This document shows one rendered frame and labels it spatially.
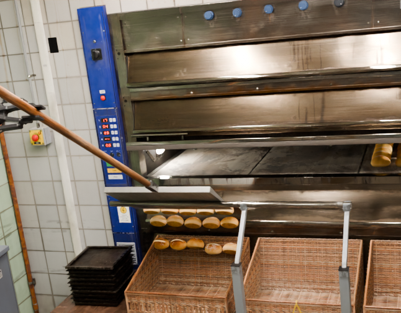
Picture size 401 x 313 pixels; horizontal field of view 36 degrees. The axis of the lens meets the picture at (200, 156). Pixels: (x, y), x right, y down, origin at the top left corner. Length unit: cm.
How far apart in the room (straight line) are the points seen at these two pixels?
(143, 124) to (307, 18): 105
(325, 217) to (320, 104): 59
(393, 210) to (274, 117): 75
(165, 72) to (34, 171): 108
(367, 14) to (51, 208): 215
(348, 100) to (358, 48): 26
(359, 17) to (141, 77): 117
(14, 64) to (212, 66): 121
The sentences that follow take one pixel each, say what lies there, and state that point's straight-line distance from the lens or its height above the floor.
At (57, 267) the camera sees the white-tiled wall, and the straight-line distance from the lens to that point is 408.
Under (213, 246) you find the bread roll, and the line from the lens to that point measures 342.
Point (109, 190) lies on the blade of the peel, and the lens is 309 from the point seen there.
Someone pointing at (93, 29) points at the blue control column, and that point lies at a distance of 348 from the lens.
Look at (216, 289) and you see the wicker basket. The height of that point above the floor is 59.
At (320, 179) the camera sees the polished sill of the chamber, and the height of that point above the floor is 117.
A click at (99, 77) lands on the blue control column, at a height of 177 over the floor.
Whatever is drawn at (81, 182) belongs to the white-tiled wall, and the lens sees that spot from 376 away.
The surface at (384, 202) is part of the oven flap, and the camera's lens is 328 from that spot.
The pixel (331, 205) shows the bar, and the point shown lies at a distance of 290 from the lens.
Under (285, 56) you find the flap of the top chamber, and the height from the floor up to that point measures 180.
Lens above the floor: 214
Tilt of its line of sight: 14 degrees down
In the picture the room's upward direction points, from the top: 7 degrees counter-clockwise
